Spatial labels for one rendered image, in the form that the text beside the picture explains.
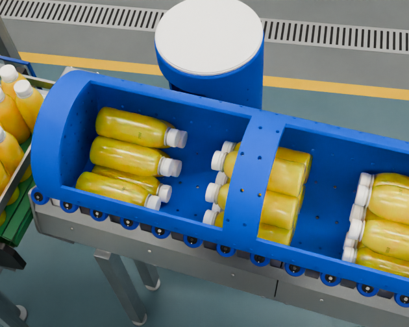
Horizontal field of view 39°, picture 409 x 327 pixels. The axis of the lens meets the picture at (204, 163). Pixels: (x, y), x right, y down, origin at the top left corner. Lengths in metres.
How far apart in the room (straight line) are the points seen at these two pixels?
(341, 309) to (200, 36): 0.74
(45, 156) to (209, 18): 0.61
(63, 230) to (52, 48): 1.75
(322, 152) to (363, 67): 1.62
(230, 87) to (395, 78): 1.48
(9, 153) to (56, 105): 0.27
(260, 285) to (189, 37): 0.64
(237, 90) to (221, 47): 0.12
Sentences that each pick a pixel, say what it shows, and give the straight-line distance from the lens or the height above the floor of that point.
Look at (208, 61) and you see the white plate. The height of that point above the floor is 1.04.
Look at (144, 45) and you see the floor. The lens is 2.96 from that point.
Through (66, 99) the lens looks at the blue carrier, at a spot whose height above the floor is 1.23.
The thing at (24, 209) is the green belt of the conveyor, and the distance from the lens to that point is 1.46.
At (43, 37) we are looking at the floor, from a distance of 3.14.
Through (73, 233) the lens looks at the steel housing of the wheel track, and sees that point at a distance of 1.43.
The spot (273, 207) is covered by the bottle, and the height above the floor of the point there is 1.12.
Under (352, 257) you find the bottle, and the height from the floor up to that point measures 1.05.
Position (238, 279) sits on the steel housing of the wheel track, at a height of 0.87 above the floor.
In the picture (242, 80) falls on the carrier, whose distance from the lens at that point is 1.47.
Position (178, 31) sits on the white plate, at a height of 1.04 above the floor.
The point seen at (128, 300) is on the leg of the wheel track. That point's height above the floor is 0.28.
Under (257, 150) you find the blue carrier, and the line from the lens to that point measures 1.04.
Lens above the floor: 2.10
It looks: 58 degrees down
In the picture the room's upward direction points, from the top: 7 degrees counter-clockwise
